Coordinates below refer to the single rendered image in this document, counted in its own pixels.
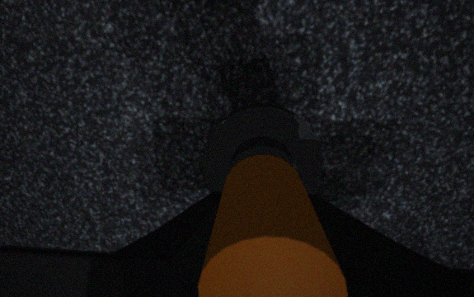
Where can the orange cylinder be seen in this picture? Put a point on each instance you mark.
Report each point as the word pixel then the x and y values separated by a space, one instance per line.
pixel 267 240

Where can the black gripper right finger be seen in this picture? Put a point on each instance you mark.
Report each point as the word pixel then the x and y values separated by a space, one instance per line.
pixel 377 266

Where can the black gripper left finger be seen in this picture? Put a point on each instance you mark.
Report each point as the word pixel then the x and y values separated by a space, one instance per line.
pixel 164 263

